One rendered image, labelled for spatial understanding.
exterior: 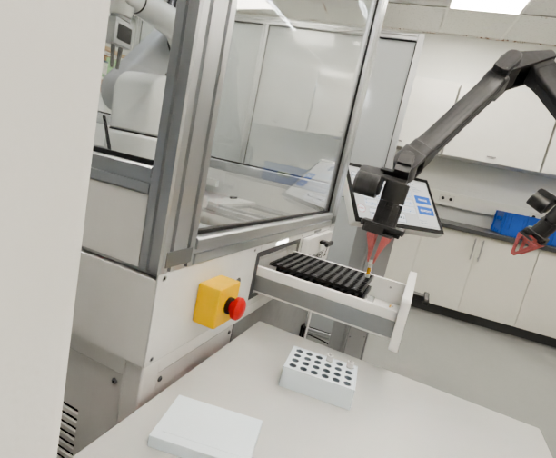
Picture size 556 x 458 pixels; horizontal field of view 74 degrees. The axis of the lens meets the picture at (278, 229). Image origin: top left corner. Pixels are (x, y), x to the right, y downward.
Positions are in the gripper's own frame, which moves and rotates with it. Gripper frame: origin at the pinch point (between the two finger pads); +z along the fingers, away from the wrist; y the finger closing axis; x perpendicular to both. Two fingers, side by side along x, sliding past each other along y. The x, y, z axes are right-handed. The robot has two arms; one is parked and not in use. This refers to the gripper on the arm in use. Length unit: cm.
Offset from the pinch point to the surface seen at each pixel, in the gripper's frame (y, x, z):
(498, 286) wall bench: 89, 302, 36
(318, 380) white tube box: 1.4, -34.6, 16.3
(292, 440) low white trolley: 2, -46, 20
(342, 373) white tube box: 4.5, -30.2, 15.6
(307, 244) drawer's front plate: -20.0, 12.4, 4.7
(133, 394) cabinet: -22, -51, 23
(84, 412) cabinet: -31, -50, 32
